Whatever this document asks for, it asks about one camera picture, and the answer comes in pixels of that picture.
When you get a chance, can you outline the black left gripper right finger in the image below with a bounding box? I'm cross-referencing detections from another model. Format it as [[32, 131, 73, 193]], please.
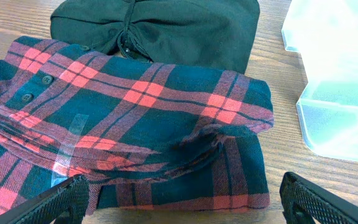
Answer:
[[280, 172, 358, 224]]

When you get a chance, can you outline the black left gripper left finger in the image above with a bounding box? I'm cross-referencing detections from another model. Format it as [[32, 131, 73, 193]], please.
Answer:
[[0, 174, 89, 224]]

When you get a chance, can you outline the red plaid flannel shirt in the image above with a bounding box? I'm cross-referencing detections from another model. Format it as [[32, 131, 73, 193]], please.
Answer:
[[0, 37, 273, 215]]

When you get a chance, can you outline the large black garment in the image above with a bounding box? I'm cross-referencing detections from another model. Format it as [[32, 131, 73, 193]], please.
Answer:
[[50, 0, 260, 73]]

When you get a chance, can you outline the clear plastic storage container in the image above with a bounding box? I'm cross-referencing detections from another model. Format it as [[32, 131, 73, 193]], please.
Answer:
[[282, 0, 358, 162]]

